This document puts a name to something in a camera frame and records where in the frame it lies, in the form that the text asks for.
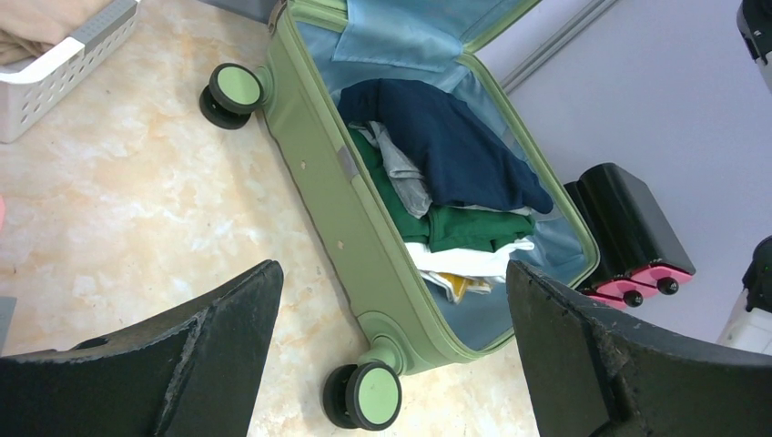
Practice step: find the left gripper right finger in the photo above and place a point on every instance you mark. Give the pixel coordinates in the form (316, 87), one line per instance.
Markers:
(592, 370)

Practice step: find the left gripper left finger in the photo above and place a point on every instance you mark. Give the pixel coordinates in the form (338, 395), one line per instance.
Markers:
(193, 370)

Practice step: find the black and pink storage stack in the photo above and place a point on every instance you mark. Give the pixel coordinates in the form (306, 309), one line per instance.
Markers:
(640, 255)

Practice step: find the green hard-shell suitcase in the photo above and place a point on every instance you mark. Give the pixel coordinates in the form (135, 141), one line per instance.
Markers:
(317, 49)

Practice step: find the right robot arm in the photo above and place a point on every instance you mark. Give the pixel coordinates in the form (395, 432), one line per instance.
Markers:
(749, 325)

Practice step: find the white folded garment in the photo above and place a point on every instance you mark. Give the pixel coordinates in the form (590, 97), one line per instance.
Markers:
(469, 263)

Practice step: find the yellow patterned garment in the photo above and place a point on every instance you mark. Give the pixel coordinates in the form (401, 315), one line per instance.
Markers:
(454, 287)

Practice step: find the green folded garment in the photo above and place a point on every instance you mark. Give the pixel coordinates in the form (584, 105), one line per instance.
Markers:
(442, 228)

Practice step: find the navy blue folded garment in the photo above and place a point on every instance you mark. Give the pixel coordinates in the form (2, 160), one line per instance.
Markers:
(463, 162)

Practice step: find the grey garment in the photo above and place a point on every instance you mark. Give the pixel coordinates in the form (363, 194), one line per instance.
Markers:
(406, 179)

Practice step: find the white plastic basket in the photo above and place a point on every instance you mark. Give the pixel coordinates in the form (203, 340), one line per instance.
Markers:
(33, 86)

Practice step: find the tan folded cloth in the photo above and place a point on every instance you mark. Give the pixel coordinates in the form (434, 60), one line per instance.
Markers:
(29, 28)

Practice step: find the right aluminium corner post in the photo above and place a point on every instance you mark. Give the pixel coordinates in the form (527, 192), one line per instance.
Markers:
(544, 31)

